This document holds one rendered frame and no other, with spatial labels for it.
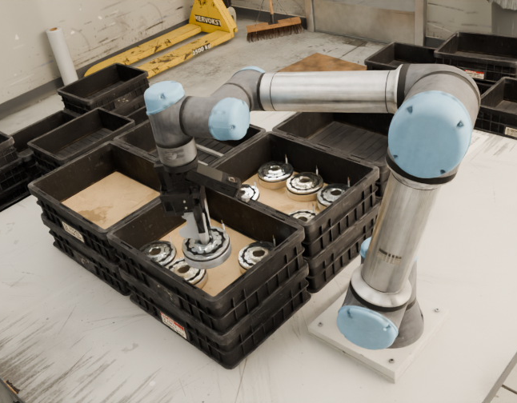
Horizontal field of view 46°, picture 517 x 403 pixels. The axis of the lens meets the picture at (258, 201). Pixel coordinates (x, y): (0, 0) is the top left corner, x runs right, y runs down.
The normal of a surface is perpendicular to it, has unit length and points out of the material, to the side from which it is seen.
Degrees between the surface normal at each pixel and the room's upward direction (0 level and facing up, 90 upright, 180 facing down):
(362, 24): 90
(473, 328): 0
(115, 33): 90
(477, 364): 0
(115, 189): 0
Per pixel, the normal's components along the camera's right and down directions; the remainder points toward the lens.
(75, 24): 0.73, 0.31
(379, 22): -0.67, 0.50
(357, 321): -0.41, 0.62
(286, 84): -0.40, -0.22
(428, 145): -0.38, 0.41
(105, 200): -0.13, -0.81
